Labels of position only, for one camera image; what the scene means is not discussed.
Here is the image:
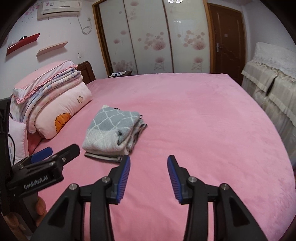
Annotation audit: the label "grey diamond pattern sweater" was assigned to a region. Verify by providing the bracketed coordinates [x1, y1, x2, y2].
[82, 105, 147, 157]

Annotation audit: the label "person left hand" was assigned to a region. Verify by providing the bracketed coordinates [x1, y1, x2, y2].
[1, 193, 48, 240]

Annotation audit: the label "pink cartoon pillow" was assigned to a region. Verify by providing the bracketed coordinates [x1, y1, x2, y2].
[35, 82, 92, 140]

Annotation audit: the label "black white striped garment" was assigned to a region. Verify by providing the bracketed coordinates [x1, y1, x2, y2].
[82, 119, 147, 162]

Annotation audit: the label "folded pastel quilt stack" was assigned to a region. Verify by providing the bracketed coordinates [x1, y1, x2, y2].
[10, 60, 83, 133]

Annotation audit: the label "dark wooden headboard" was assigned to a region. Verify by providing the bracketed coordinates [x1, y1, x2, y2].
[77, 61, 96, 84]

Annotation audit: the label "pink plush bed blanket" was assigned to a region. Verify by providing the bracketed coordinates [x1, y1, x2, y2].
[37, 73, 295, 240]

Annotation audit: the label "floral sliding wardrobe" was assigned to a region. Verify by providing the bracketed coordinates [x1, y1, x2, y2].
[93, 1, 211, 75]

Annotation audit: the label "beige cloth covered furniture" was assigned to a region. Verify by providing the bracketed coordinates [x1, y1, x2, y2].
[242, 42, 295, 165]

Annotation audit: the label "dark brown wooden door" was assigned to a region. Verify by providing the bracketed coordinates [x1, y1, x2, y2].
[207, 3, 246, 85]

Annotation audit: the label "black cable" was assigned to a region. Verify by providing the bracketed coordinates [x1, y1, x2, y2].
[7, 134, 17, 166]

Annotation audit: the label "pink wall shelf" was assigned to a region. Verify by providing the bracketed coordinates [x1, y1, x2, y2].
[36, 41, 68, 57]

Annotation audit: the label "red wall shelf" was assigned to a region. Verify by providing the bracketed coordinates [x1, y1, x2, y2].
[6, 33, 40, 56]

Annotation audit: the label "white wall air conditioner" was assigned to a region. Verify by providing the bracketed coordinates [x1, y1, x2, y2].
[37, 1, 82, 21]

